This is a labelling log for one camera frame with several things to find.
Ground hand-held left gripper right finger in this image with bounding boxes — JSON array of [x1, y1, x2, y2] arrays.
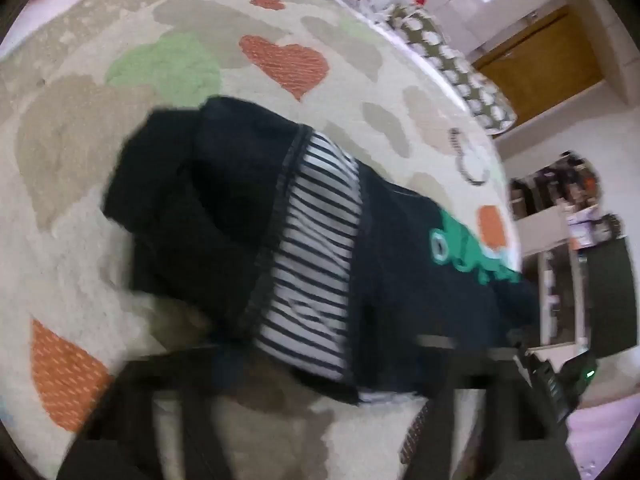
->
[[400, 335, 583, 480]]

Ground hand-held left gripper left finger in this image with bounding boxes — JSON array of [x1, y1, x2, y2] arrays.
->
[[57, 347, 247, 480]]

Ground dark pants with striped lining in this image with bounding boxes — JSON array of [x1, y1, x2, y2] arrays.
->
[[102, 96, 543, 406]]

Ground white bed sheet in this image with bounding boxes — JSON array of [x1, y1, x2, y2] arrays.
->
[[567, 400, 640, 478]]

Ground black television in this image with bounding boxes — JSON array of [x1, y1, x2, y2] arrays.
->
[[585, 235, 640, 357]]

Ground white shelf unit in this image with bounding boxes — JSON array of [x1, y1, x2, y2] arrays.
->
[[510, 195, 626, 356]]

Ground heart-patterned quilt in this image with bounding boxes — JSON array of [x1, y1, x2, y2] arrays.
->
[[0, 0, 523, 480]]

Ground wooden door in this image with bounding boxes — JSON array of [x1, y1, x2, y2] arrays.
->
[[472, 5, 606, 128]]

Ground green white-dotted bolster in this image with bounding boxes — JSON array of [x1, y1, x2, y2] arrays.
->
[[385, 5, 517, 136]]

